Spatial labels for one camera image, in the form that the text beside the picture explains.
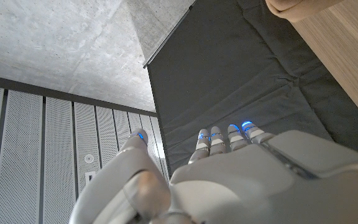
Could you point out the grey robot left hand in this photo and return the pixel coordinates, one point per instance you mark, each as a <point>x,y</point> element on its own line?
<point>244,186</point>

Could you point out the brown jacket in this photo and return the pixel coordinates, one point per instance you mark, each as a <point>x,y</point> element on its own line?
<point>294,9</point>

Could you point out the black backdrop curtain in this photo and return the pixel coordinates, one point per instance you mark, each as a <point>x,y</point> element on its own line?
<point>228,77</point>

